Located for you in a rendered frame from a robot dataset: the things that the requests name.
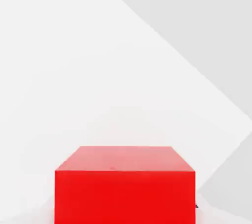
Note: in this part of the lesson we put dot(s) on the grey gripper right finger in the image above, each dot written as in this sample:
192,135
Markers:
200,214

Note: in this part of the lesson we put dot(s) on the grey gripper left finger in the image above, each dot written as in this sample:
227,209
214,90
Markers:
48,216

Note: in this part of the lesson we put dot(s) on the small red cube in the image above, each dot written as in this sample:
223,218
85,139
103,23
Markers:
125,194

